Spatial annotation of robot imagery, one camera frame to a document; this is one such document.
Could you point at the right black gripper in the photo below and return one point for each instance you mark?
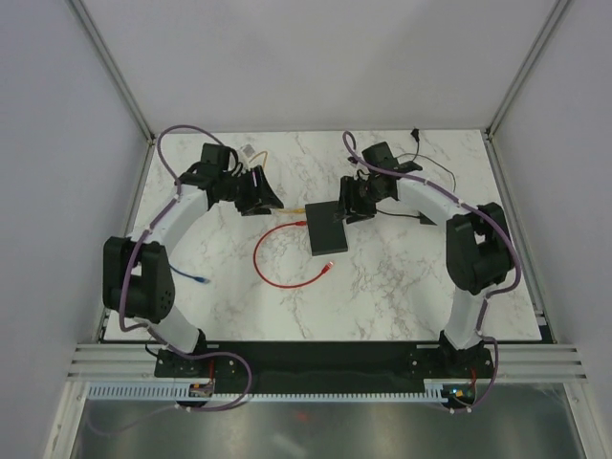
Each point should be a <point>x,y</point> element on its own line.
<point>348,188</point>

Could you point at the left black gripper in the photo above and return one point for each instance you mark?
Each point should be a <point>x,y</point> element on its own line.
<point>260,199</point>

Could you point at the black network switch box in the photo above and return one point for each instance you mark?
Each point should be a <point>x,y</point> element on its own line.
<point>326,231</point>

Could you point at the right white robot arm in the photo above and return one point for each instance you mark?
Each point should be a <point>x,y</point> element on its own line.
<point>479,251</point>

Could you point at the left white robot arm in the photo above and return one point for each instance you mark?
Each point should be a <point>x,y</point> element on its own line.
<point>137,281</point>

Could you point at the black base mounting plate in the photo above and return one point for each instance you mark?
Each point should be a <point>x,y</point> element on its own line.
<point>342,366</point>

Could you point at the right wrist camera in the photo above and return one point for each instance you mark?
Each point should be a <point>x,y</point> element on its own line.
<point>379,156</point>

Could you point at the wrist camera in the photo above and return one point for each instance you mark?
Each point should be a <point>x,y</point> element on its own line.
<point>219,155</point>
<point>379,156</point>

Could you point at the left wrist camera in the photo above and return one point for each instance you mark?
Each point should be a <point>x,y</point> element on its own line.
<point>219,155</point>

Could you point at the white slotted cable duct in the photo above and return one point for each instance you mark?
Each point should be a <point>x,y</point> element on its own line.
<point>191,392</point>

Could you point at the left aluminium corner post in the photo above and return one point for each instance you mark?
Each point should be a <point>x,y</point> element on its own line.
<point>111,66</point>

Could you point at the aluminium corner post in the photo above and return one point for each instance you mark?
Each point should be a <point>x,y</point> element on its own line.
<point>111,66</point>
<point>536,51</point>

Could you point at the aluminium frame rail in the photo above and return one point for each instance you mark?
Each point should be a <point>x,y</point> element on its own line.
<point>519,363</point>

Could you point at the right aluminium corner post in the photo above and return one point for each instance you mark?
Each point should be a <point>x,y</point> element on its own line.
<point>536,51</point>

